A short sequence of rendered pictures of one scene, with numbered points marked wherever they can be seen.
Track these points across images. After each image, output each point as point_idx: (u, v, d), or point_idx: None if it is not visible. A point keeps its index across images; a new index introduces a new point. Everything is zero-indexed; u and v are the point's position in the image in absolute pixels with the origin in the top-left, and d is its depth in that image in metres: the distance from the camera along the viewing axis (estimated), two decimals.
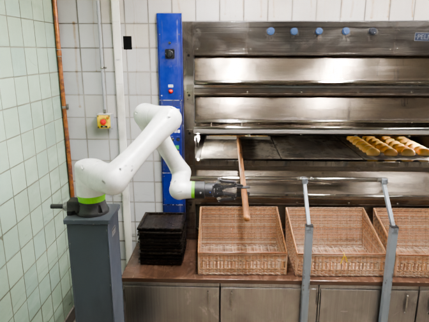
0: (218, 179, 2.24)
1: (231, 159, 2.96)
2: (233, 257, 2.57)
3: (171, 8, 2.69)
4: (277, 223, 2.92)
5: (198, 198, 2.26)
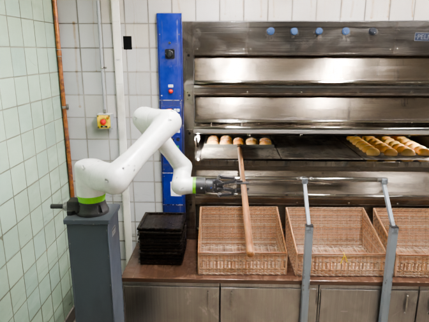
0: (219, 175, 2.32)
1: (231, 159, 2.96)
2: (233, 257, 2.57)
3: (171, 8, 2.69)
4: (277, 223, 2.92)
5: (199, 193, 2.34)
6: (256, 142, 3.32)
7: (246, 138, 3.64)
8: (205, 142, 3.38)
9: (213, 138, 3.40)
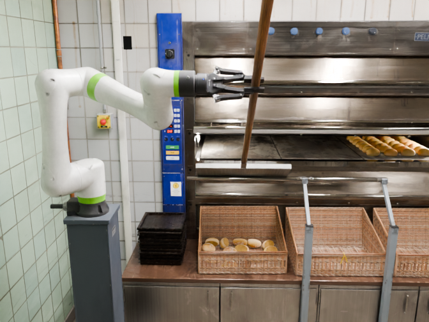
0: (216, 66, 1.48)
1: (231, 159, 2.96)
2: (233, 256, 2.58)
3: (171, 8, 2.69)
4: (277, 223, 2.93)
5: (184, 91, 1.44)
6: (258, 247, 2.92)
7: (251, 183, 2.75)
8: None
9: (207, 245, 2.86)
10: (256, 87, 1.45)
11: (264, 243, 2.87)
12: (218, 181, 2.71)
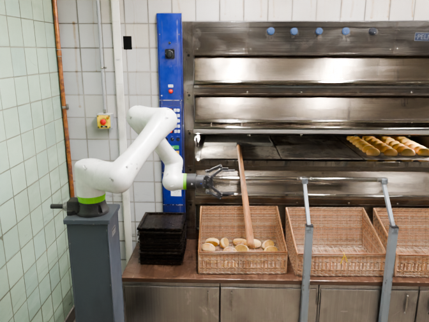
0: (205, 170, 2.37)
1: (231, 159, 2.96)
2: (233, 256, 2.58)
3: (171, 8, 2.69)
4: (277, 223, 2.93)
5: (189, 189, 2.39)
6: (258, 247, 2.92)
7: (244, 137, 3.70)
8: (205, 140, 3.45)
9: (207, 245, 2.86)
10: (230, 193, 2.39)
11: (264, 243, 2.87)
12: (220, 138, 3.67)
